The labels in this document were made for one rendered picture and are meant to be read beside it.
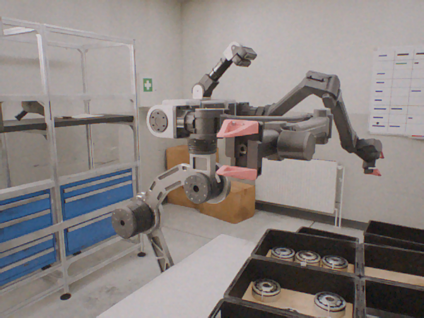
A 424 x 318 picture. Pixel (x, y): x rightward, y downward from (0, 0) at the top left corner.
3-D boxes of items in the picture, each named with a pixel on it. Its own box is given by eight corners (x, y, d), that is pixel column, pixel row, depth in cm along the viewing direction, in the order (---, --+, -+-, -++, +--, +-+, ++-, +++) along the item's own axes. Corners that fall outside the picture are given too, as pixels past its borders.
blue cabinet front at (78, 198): (65, 256, 262) (59, 185, 252) (134, 226, 322) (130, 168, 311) (67, 257, 261) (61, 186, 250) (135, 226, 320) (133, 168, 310)
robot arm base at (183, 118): (187, 136, 131) (187, 105, 129) (204, 137, 127) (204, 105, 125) (173, 139, 124) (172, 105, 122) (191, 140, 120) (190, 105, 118)
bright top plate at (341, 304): (312, 306, 114) (312, 305, 114) (315, 290, 123) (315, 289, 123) (345, 313, 110) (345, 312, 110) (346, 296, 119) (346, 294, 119)
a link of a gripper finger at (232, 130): (237, 168, 56) (262, 159, 63) (238, 123, 54) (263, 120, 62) (202, 163, 59) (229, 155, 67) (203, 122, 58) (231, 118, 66)
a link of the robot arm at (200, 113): (321, 137, 121) (323, 108, 119) (333, 142, 108) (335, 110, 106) (195, 136, 123) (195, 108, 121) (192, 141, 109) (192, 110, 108)
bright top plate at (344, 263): (320, 264, 142) (320, 263, 141) (324, 254, 150) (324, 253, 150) (346, 270, 137) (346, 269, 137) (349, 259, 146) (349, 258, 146)
